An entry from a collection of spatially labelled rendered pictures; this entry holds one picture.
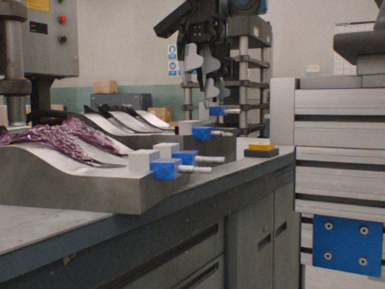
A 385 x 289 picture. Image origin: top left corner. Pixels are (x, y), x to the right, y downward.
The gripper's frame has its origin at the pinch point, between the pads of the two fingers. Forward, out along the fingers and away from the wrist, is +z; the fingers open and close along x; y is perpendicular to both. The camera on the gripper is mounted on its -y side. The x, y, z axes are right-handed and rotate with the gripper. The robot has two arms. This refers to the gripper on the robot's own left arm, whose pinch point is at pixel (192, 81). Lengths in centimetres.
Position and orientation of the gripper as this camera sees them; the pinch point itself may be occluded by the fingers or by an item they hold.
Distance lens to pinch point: 92.3
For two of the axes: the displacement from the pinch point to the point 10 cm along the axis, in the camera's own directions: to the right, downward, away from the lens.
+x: 5.4, -1.0, 8.4
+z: 0.1, 9.9, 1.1
